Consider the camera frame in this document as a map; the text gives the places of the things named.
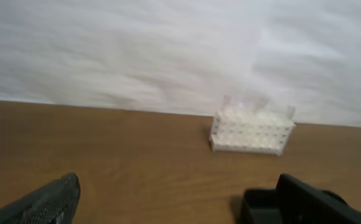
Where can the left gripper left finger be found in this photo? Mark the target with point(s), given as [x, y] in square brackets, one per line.
[43, 205]

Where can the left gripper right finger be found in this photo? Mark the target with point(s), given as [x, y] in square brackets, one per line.
[311, 208]

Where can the white test tube rack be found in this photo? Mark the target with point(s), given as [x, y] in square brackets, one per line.
[249, 133]

